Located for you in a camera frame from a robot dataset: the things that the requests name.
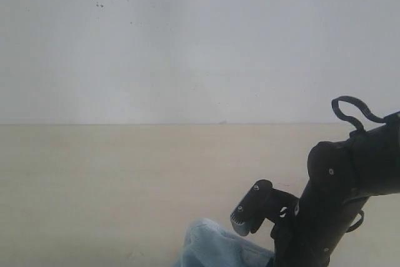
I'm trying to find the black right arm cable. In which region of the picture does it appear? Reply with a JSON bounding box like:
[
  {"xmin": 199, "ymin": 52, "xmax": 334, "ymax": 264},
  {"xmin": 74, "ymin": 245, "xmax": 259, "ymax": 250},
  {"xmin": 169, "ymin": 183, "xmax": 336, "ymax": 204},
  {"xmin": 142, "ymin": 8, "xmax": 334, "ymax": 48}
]
[{"xmin": 331, "ymin": 95, "xmax": 386, "ymax": 232}]

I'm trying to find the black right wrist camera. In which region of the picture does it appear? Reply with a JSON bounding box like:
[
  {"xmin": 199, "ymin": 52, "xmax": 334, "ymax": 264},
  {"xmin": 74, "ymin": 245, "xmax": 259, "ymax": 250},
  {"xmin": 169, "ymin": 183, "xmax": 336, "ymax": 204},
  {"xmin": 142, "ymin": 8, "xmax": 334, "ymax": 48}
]
[{"xmin": 230, "ymin": 179, "xmax": 299, "ymax": 236}]

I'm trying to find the light blue fluffy towel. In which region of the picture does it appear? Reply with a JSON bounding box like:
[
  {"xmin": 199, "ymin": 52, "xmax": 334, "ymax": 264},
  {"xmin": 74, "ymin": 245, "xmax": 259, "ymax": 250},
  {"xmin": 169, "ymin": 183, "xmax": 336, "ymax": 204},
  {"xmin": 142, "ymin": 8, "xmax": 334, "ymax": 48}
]
[{"xmin": 172, "ymin": 218, "xmax": 274, "ymax": 267}]

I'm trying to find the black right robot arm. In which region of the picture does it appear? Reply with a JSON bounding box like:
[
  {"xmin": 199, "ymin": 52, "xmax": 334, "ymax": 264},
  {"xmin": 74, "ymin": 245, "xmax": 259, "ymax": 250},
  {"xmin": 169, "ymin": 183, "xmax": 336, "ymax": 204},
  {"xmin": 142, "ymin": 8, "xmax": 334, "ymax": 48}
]
[{"xmin": 268, "ymin": 113, "xmax": 399, "ymax": 266}]

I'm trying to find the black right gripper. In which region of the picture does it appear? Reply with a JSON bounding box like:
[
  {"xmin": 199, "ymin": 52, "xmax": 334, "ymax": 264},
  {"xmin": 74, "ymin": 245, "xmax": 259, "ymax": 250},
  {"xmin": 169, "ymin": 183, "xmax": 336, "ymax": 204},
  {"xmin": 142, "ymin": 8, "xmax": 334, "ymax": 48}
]
[{"xmin": 268, "ymin": 210, "xmax": 309, "ymax": 266}]

